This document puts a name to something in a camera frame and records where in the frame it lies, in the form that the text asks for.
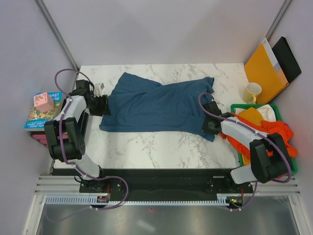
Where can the yellow t shirt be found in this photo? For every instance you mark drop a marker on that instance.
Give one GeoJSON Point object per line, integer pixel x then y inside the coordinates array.
{"type": "Point", "coordinates": [253, 118]}

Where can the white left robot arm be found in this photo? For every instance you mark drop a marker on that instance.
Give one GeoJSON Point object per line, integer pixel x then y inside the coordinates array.
{"type": "Point", "coordinates": [65, 135]}

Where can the white cable duct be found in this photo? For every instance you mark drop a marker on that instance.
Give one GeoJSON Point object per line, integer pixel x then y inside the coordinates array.
{"type": "Point", "coordinates": [95, 200]}

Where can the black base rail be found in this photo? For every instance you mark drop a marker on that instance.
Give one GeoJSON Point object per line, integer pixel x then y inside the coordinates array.
{"type": "Point", "coordinates": [163, 184]}

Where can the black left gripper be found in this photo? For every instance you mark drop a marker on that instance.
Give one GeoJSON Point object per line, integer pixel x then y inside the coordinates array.
{"type": "Point", "coordinates": [103, 108]}

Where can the pink black dumbbell set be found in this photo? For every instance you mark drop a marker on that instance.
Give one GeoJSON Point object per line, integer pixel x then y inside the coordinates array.
{"type": "Point", "coordinates": [40, 137]}

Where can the blue t shirt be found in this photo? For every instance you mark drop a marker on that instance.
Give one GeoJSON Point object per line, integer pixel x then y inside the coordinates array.
{"type": "Point", "coordinates": [142, 105]}

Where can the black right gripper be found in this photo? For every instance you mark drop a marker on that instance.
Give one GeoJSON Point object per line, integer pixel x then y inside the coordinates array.
{"type": "Point", "coordinates": [205, 128]}

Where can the black flat box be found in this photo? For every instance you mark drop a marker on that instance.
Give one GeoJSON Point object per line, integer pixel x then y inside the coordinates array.
{"type": "Point", "coordinates": [286, 59]}

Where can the blue paperback book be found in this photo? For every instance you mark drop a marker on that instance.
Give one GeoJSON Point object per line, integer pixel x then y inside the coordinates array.
{"type": "Point", "coordinates": [36, 119]}

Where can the pink t shirt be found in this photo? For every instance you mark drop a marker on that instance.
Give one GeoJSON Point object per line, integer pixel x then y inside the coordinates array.
{"type": "Point", "coordinates": [282, 176]}

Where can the white t shirt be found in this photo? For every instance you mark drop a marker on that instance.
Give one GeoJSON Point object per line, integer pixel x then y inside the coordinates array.
{"type": "Point", "coordinates": [267, 113]}

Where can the green plastic bin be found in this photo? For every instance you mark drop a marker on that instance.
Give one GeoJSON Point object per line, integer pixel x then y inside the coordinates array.
{"type": "Point", "coordinates": [234, 110]}

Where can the yellow mug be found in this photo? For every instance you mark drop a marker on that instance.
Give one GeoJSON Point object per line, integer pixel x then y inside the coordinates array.
{"type": "Point", "coordinates": [251, 92]}

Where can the pink dice cube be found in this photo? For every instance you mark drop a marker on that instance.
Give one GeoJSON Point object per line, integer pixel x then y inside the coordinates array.
{"type": "Point", "coordinates": [43, 102]}

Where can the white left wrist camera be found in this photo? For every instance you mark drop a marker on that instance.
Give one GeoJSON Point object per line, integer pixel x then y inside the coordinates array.
{"type": "Point", "coordinates": [98, 89]}

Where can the orange t shirt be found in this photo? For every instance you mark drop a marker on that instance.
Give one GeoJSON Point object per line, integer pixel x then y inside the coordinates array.
{"type": "Point", "coordinates": [264, 126]}

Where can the orange folder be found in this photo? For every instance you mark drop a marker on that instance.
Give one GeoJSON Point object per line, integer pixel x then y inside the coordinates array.
{"type": "Point", "coordinates": [263, 68]}

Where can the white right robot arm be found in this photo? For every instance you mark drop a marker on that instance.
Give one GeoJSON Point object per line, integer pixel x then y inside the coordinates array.
{"type": "Point", "coordinates": [269, 158]}

